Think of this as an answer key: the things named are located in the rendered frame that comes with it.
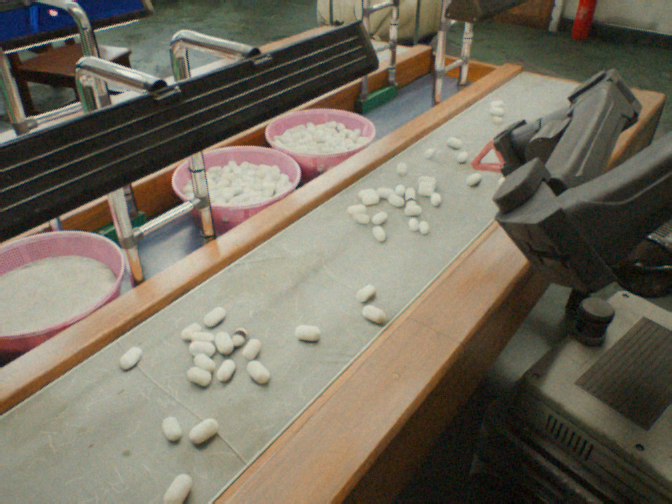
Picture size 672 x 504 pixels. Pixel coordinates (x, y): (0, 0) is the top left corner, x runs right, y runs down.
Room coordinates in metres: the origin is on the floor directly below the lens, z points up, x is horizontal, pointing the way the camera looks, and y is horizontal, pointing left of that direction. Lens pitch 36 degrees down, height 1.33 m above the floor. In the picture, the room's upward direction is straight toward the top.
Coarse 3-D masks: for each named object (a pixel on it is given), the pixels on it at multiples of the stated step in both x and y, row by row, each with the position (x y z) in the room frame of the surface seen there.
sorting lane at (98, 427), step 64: (448, 128) 1.35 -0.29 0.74; (448, 192) 1.02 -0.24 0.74; (256, 256) 0.80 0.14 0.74; (320, 256) 0.80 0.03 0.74; (384, 256) 0.80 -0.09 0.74; (448, 256) 0.80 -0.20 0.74; (192, 320) 0.63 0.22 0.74; (256, 320) 0.63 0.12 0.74; (320, 320) 0.63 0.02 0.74; (384, 320) 0.63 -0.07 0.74; (64, 384) 0.51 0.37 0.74; (128, 384) 0.51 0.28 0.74; (192, 384) 0.51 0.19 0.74; (256, 384) 0.51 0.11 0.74; (320, 384) 0.51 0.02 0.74; (0, 448) 0.41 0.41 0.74; (64, 448) 0.41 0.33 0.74; (128, 448) 0.41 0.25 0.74; (192, 448) 0.41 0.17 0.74; (256, 448) 0.41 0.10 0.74
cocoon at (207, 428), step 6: (204, 420) 0.43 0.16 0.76; (210, 420) 0.43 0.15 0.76; (198, 426) 0.42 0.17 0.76; (204, 426) 0.42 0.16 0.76; (210, 426) 0.42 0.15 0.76; (216, 426) 0.43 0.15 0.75; (192, 432) 0.42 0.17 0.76; (198, 432) 0.41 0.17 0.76; (204, 432) 0.42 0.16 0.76; (210, 432) 0.42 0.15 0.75; (192, 438) 0.41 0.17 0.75; (198, 438) 0.41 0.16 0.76; (204, 438) 0.41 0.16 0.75
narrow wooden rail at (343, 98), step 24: (432, 48) 1.97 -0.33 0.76; (384, 72) 1.73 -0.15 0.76; (408, 72) 1.85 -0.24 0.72; (336, 96) 1.54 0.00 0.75; (240, 144) 1.24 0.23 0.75; (264, 144) 1.30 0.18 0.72; (168, 168) 1.08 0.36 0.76; (144, 192) 1.02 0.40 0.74; (168, 192) 1.06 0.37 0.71; (72, 216) 0.89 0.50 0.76; (96, 216) 0.93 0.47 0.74; (24, 264) 0.81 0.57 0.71
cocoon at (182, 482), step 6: (174, 480) 0.35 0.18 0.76; (180, 480) 0.35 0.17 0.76; (186, 480) 0.35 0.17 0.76; (174, 486) 0.34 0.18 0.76; (180, 486) 0.34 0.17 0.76; (186, 486) 0.35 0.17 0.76; (168, 492) 0.34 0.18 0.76; (174, 492) 0.34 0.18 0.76; (180, 492) 0.34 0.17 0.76; (186, 492) 0.34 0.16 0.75; (168, 498) 0.33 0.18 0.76; (174, 498) 0.33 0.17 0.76; (180, 498) 0.33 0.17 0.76
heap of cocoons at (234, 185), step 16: (208, 176) 1.09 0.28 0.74; (224, 176) 1.09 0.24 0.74; (240, 176) 1.10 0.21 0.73; (256, 176) 1.10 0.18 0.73; (272, 176) 1.09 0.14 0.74; (192, 192) 1.04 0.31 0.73; (224, 192) 1.01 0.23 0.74; (240, 192) 1.03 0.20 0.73; (256, 192) 1.04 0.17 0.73; (272, 192) 1.03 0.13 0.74
